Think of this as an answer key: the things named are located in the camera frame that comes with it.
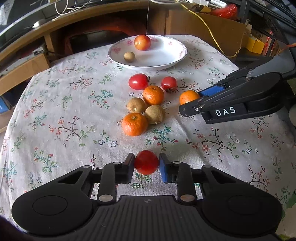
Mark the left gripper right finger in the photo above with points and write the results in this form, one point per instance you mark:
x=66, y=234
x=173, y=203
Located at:
x=178, y=173

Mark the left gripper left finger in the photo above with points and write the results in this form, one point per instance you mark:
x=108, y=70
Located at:
x=113, y=174

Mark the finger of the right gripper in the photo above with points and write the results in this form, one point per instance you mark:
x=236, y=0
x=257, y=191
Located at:
x=194, y=108
x=211, y=90

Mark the orange tangerine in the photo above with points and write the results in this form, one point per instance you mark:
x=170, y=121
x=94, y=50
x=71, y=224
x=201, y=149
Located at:
x=188, y=96
x=153, y=95
x=134, y=124

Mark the red tomato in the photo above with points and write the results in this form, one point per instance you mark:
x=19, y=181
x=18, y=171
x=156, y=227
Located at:
x=138, y=81
x=169, y=84
x=146, y=162

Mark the large red yellow apple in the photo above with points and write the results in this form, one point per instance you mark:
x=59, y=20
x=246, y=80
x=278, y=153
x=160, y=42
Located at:
x=142, y=42

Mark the yellow box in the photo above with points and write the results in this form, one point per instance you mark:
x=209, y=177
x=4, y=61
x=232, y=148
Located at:
x=254, y=45

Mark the brown cardboard panel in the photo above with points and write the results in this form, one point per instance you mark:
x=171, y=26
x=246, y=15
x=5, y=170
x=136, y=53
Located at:
x=223, y=34

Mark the white floral ceramic bowl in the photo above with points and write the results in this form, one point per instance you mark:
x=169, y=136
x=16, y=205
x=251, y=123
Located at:
x=163, y=53

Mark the floral white tablecloth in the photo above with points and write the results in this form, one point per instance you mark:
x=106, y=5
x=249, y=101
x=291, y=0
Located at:
x=259, y=151

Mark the black metal shelf rack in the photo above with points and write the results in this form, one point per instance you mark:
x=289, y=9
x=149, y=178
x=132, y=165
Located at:
x=279, y=16

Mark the red plastic bag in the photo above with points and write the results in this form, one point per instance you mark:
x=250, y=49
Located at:
x=229, y=12

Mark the wooden TV stand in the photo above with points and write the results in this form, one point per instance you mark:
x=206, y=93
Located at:
x=63, y=38

